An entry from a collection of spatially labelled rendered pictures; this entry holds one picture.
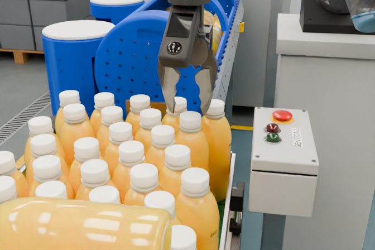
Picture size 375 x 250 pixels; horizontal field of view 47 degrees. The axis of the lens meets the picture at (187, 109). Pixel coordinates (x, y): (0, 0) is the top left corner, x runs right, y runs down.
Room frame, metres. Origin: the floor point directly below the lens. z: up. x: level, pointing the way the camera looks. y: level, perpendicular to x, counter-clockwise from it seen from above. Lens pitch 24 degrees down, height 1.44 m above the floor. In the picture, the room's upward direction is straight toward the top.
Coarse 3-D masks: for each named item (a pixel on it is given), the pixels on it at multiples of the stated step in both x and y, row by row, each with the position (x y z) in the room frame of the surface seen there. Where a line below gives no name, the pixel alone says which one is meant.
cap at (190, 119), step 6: (180, 114) 0.71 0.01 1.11; (186, 114) 0.71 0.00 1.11; (192, 114) 0.71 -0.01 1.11; (198, 114) 0.71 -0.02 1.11; (180, 120) 0.70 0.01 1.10; (186, 120) 0.69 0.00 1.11; (192, 120) 0.69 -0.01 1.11; (198, 120) 0.69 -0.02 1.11; (186, 126) 0.69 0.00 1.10; (192, 126) 0.69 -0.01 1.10; (198, 126) 0.70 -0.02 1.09
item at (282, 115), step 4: (276, 112) 0.71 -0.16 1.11; (280, 112) 0.71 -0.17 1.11; (284, 112) 0.71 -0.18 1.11; (288, 112) 0.71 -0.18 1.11; (276, 116) 0.70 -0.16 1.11; (280, 116) 0.70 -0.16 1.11; (284, 116) 0.70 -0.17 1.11; (288, 116) 0.70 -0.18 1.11; (280, 120) 0.70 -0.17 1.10; (284, 120) 0.70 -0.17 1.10
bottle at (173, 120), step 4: (168, 112) 0.77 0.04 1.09; (180, 112) 0.76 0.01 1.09; (164, 116) 0.78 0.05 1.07; (168, 116) 0.77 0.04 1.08; (172, 116) 0.76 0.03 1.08; (176, 116) 0.76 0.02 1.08; (164, 120) 0.77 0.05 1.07; (168, 120) 0.76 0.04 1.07; (172, 120) 0.76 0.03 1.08; (176, 120) 0.75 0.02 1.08; (164, 124) 0.76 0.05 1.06; (168, 124) 0.75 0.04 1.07; (172, 124) 0.75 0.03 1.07; (176, 124) 0.75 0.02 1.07; (176, 128) 0.75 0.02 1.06
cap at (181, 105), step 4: (176, 100) 0.78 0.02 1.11; (180, 100) 0.78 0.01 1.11; (184, 100) 0.77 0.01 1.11; (176, 104) 0.76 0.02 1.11; (180, 104) 0.76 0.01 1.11; (184, 104) 0.76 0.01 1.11; (168, 108) 0.77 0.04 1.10; (176, 108) 0.76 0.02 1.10; (180, 108) 0.76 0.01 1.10; (184, 108) 0.76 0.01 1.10; (176, 112) 0.76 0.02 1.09
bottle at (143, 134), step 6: (144, 126) 0.70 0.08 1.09; (150, 126) 0.70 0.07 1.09; (138, 132) 0.71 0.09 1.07; (144, 132) 0.70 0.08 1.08; (150, 132) 0.70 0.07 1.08; (138, 138) 0.70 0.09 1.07; (144, 138) 0.69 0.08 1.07; (150, 138) 0.69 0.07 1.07; (144, 144) 0.69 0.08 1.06; (150, 144) 0.69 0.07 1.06; (144, 150) 0.69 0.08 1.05
